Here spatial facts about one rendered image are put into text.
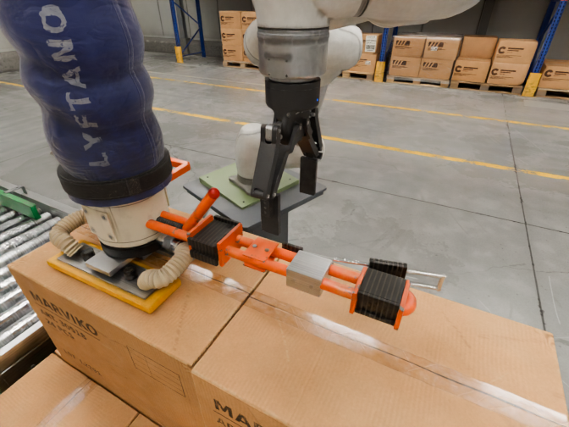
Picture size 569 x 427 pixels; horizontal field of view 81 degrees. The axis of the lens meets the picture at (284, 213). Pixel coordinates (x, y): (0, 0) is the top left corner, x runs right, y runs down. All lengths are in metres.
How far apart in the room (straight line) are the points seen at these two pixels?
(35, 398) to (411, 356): 1.05
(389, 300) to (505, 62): 7.25
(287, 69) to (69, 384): 1.11
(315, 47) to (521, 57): 7.32
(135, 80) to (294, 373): 0.60
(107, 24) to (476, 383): 0.87
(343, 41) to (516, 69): 6.83
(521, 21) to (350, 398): 8.62
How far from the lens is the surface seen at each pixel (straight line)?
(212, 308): 0.77
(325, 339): 0.71
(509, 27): 8.94
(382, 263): 0.64
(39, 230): 2.06
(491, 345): 0.81
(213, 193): 0.65
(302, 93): 0.45
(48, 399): 1.29
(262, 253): 0.65
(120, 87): 0.69
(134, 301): 0.80
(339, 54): 0.99
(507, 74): 7.72
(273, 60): 0.44
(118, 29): 0.69
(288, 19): 0.43
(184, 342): 0.73
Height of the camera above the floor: 1.51
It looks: 33 degrees down
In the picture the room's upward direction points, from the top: straight up
